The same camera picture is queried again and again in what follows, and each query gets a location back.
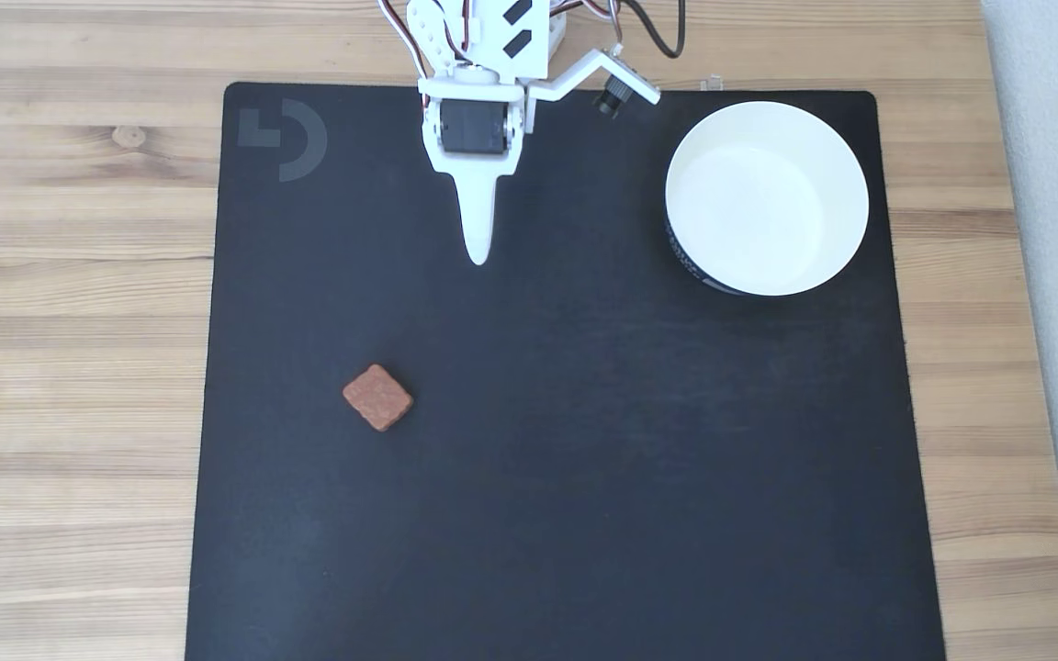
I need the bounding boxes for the brown square toy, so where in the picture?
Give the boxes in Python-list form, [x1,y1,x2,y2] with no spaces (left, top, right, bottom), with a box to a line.
[342,364,415,432]

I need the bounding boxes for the black desk mat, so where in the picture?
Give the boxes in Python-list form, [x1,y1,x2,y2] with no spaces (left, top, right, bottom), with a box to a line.
[185,81,948,661]

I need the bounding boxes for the white round bowl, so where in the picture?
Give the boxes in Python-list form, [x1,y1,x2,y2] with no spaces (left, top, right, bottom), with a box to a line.
[664,100,871,297]

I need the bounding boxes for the red black white servo wires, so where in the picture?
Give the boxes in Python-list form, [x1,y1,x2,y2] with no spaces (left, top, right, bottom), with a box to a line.
[573,0,627,43]
[377,0,432,82]

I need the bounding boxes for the wrist camera on white bracket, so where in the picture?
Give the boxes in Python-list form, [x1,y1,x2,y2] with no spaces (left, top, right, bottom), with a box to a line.
[527,44,662,118]

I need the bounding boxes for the thick black cable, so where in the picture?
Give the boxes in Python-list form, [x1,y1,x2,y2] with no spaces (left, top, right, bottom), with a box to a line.
[625,0,686,60]

